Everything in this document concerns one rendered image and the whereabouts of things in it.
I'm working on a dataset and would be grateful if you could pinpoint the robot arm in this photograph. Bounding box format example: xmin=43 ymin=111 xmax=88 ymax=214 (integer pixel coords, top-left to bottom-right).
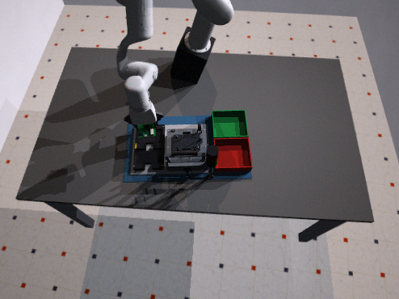
xmin=116 ymin=0 xmax=233 ymax=112

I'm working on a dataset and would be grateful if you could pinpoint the red open-top bin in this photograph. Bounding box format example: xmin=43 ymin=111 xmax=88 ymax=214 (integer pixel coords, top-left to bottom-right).
xmin=213 ymin=137 xmax=252 ymax=172

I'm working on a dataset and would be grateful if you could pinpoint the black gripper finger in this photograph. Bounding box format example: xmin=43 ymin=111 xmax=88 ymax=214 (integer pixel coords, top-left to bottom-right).
xmin=154 ymin=111 xmax=164 ymax=128
xmin=124 ymin=115 xmax=138 ymax=131

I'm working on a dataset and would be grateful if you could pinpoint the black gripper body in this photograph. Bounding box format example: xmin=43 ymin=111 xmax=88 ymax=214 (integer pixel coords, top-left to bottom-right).
xmin=129 ymin=101 xmax=157 ymax=125

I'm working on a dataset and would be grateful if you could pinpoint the green circuit board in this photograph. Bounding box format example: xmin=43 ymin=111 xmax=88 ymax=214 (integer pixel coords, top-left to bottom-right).
xmin=138 ymin=123 xmax=156 ymax=138

